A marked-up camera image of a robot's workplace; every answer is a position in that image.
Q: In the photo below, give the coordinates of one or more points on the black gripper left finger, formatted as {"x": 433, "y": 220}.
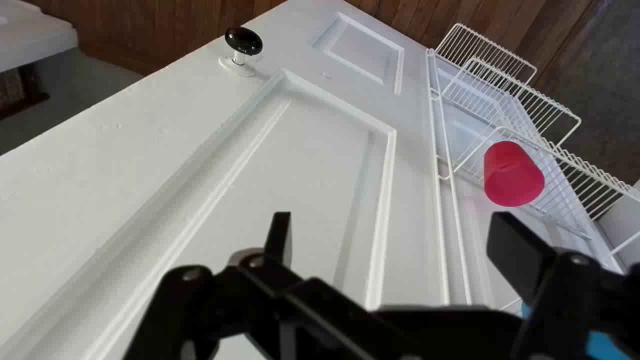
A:
{"x": 201, "y": 301}

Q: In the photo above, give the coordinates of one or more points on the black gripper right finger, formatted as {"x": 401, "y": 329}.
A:
{"x": 573, "y": 301}

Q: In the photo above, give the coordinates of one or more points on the pink plastic cup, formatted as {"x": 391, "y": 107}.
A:
{"x": 510, "y": 175}

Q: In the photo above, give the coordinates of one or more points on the white panelled door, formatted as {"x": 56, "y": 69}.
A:
{"x": 201, "y": 166}

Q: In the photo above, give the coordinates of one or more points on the black round door knob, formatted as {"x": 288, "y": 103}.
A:
{"x": 245, "y": 40}

